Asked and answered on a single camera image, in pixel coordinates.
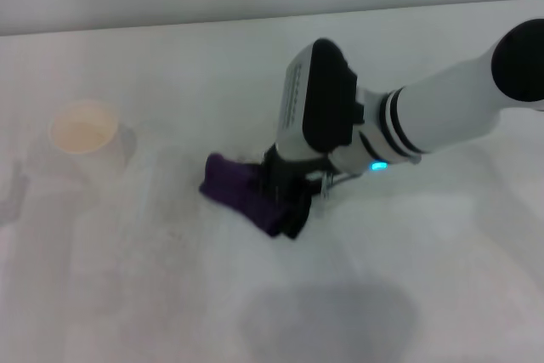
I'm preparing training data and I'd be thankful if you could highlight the white paper cup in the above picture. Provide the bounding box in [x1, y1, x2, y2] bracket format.
[48, 99, 128, 182]

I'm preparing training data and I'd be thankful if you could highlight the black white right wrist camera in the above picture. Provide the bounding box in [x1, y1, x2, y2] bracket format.
[273, 37, 367, 161]

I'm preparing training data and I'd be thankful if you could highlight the thin gray gripper cable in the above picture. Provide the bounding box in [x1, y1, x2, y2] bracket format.
[319, 168, 367, 200]

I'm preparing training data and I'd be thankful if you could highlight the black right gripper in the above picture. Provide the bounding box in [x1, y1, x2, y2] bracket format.
[261, 145, 335, 201]

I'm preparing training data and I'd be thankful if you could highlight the purple rag with black edge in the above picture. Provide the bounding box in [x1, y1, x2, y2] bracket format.
[199, 151, 315, 241]

